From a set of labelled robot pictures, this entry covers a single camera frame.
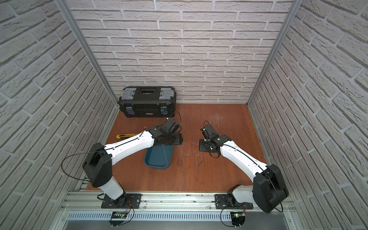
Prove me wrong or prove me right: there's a small clear triangle ruler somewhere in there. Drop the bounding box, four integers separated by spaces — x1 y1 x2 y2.
195 153 204 169

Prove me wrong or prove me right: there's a large clear triangle ruler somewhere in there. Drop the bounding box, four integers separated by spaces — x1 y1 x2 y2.
179 141 198 159

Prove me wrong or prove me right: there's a teal plastic storage box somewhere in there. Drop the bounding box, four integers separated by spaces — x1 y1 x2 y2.
144 145 174 169

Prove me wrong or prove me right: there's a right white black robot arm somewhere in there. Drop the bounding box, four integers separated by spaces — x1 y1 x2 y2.
199 135 289 213

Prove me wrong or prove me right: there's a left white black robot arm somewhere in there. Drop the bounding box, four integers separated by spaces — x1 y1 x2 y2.
82 118 183 203

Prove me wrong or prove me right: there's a yellow black utility knife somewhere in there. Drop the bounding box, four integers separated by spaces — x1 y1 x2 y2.
116 134 137 140

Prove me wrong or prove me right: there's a black plastic toolbox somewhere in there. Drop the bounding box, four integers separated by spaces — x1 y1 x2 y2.
118 86 176 118

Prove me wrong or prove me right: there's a right controller board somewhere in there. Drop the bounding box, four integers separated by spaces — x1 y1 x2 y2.
230 212 246 228

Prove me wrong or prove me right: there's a controller board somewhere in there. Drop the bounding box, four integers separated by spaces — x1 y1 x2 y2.
230 212 246 228
109 211 130 227

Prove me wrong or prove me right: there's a left controller board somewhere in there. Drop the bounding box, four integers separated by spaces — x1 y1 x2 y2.
109 211 130 227

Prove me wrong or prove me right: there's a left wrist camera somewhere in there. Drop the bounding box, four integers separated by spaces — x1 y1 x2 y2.
161 118 180 135

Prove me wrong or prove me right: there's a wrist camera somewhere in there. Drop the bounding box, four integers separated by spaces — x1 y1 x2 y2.
201 125 219 142
161 118 180 135

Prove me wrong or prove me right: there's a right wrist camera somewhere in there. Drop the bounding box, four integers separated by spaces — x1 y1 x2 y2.
201 125 219 142

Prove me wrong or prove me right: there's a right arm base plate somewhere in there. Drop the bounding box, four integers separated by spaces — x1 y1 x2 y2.
214 194 254 210

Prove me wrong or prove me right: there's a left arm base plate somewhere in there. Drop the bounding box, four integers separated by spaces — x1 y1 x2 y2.
101 193 142 209

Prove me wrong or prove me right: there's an aluminium front rail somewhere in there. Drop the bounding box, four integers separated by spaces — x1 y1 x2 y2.
58 191 297 213

